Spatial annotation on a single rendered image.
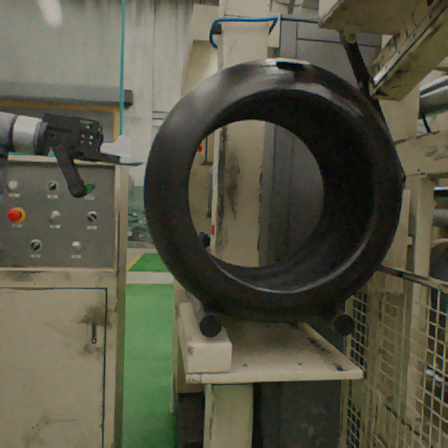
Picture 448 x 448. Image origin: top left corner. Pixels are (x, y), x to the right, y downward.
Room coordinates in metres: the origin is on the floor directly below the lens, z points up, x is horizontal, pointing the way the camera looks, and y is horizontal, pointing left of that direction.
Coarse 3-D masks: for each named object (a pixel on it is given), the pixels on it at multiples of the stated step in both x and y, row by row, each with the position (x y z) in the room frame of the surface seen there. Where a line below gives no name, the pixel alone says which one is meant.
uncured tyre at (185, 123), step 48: (192, 96) 0.86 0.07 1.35; (240, 96) 0.85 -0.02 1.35; (288, 96) 0.88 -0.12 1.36; (336, 96) 0.88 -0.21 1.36; (192, 144) 0.83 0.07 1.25; (336, 144) 1.14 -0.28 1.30; (384, 144) 0.90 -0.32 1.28; (144, 192) 0.88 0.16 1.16; (336, 192) 1.16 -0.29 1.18; (384, 192) 0.89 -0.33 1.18; (192, 240) 0.83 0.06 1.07; (336, 240) 1.14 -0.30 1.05; (384, 240) 0.90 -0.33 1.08; (192, 288) 0.87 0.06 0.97; (240, 288) 0.85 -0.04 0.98; (288, 288) 0.88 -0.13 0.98; (336, 288) 0.88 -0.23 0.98
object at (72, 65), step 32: (0, 0) 1.41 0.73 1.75; (32, 0) 1.42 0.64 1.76; (64, 0) 1.44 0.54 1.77; (96, 0) 1.45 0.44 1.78; (0, 32) 1.41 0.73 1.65; (32, 32) 1.42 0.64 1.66; (64, 32) 1.44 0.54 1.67; (96, 32) 1.45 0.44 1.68; (0, 64) 1.41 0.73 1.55; (32, 64) 1.42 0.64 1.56; (64, 64) 1.44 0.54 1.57; (96, 64) 1.45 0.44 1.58; (0, 96) 1.41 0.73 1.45; (32, 96) 1.42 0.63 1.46; (64, 96) 1.44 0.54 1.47; (96, 96) 1.45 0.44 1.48
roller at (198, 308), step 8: (192, 296) 1.06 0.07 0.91; (192, 304) 1.00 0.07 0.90; (200, 304) 0.94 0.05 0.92; (200, 312) 0.89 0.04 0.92; (208, 312) 0.87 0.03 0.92; (216, 312) 0.90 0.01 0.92; (200, 320) 0.85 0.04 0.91; (208, 320) 0.84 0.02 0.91; (216, 320) 0.85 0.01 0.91; (200, 328) 0.84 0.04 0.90; (208, 328) 0.84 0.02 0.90; (216, 328) 0.85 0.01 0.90; (208, 336) 0.85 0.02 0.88
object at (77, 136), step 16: (48, 128) 0.89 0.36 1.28; (64, 128) 0.89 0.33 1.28; (80, 128) 0.88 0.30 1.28; (96, 128) 0.89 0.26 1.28; (48, 144) 0.89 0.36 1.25; (64, 144) 0.89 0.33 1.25; (80, 144) 0.89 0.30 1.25; (96, 144) 0.90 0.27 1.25; (80, 160) 0.94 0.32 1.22; (96, 160) 0.91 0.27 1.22
